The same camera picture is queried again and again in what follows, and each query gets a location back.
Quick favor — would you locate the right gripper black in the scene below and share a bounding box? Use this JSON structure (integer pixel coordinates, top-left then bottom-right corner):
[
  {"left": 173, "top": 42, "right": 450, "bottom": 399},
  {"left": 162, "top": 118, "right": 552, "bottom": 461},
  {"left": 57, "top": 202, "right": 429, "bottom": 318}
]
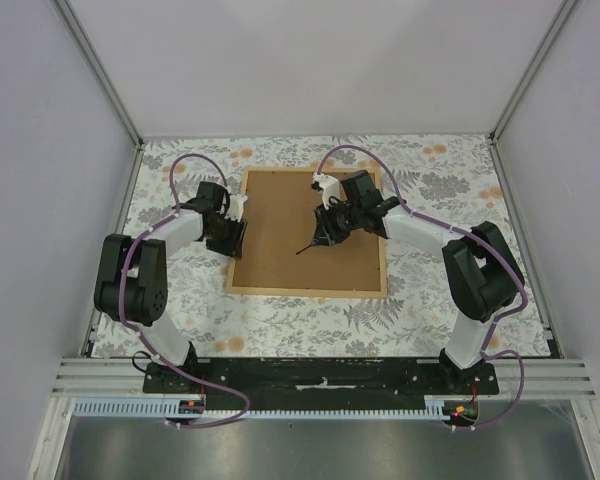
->
[{"left": 312, "top": 200, "right": 361, "bottom": 249}]

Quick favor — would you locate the red black screwdriver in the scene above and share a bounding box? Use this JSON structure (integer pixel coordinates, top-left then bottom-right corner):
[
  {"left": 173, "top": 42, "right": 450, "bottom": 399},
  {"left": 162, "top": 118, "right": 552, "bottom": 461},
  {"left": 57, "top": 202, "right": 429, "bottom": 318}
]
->
[{"left": 295, "top": 243, "right": 314, "bottom": 255}]

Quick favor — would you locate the wooden picture frame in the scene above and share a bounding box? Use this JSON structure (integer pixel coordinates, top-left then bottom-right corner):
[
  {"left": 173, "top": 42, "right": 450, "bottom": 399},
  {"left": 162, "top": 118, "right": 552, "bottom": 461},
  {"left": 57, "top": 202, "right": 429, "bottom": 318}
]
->
[{"left": 226, "top": 166, "right": 388, "bottom": 299}]

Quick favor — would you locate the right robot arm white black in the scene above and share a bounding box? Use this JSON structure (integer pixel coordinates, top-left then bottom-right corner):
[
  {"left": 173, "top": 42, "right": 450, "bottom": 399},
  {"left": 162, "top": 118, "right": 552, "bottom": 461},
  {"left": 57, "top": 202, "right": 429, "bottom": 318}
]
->
[{"left": 311, "top": 170, "right": 524, "bottom": 394}]

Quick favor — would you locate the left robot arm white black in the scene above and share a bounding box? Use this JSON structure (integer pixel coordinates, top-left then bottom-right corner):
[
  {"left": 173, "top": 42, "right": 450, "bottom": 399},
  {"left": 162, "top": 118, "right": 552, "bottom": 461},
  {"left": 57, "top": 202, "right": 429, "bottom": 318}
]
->
[{"left": 94, "top": 181, "right": 248, "bottom": 393}]

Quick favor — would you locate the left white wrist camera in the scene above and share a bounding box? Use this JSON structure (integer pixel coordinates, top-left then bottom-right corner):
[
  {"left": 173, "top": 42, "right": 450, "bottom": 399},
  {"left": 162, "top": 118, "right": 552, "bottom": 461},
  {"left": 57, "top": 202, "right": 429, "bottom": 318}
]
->
[{"left": 225, "top": 194, "right": 248, "bottom": 222}]

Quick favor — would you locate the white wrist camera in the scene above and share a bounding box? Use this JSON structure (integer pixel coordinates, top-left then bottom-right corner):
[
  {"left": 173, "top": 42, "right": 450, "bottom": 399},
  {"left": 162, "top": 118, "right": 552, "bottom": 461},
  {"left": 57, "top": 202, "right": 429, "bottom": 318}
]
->
[
  {"left": 225, "top": 194, "right": 248, "bottom": 222},
  {"left": 311, "top": 172, "right": 340, "bottom": 210}
]

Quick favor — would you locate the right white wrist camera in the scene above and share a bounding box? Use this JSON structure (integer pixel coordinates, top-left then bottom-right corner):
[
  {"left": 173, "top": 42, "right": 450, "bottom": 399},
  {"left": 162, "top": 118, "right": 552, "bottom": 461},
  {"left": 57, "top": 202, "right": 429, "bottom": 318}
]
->
[{"left": 311, "top": 172, "right": 340, "bottom": 210}]

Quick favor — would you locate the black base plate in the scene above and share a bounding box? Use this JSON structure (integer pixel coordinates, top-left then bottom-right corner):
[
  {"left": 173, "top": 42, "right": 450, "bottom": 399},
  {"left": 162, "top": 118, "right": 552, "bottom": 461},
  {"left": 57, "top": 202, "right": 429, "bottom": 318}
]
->
[{"left": 142, "top": 356, "right": 501, "bottom": 414}]

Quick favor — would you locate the white slotted cable duct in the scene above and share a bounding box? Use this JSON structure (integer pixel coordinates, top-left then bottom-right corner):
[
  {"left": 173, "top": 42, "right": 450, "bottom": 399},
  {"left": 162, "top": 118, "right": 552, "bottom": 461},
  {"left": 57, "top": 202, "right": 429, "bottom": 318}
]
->
[{"left": 73, "top": 397, "right": 451, "bottom": 421}]

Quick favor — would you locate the left aluminium corner post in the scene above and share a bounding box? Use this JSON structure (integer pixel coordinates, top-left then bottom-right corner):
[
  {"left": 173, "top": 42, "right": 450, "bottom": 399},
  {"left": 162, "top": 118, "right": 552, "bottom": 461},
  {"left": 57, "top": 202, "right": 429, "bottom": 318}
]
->
[{"left": 51, "top": 0, "right": 144, "bottom": 149}]

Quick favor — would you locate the aluminium corner post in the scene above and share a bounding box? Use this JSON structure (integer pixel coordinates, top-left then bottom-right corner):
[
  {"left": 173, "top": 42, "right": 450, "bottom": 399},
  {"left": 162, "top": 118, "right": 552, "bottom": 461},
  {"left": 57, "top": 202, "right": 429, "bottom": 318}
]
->
[
  {"left": 51, "top": 0, "right": 144, "bottom": 149},
  {"left": 489, "top": 0, "right": 580, "bottom": 145}
]

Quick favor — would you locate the right aluminium corner post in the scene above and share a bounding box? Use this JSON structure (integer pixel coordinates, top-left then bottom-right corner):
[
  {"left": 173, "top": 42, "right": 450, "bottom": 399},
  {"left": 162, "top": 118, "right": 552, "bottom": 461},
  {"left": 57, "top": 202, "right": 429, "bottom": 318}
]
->
[{"left": 489, "top": 0, "right": 580, "bottom": 145}]

